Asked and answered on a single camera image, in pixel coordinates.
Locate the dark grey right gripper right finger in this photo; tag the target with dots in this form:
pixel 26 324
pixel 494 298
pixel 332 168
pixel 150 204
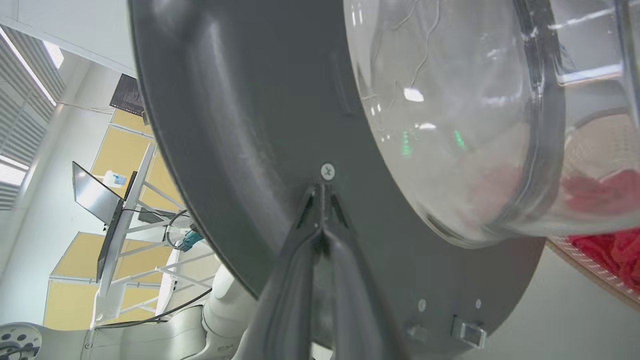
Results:
pixel 360 310

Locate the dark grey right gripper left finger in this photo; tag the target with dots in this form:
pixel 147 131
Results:
pixel 285 300

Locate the grey washing machine door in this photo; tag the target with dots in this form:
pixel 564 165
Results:
pixel 250 125

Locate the clear bottle with blue label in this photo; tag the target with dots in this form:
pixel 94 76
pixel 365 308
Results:
pixel 115 178

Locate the yellow partition panel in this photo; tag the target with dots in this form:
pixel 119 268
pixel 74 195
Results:
pixel 120 152
pixel 75 280

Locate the flat computer monitor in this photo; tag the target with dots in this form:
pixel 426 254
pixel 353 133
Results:
pixel 92 192

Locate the red cloth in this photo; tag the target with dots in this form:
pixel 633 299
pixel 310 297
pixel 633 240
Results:
pixel 617 252

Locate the white metal frame stand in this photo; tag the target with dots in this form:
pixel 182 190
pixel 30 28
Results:
pixel 127 225

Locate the black wall panel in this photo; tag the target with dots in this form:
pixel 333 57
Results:
pixel 127 95

